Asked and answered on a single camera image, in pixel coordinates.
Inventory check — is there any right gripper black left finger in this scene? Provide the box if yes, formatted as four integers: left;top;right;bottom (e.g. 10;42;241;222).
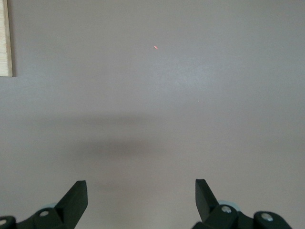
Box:
0;180;88;229

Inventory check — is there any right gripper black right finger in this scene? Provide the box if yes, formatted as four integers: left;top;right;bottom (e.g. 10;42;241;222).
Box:
192;178;293;229

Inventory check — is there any wooden cutting board metal handle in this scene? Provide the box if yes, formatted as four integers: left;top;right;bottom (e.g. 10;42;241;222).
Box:
0;0;13;77

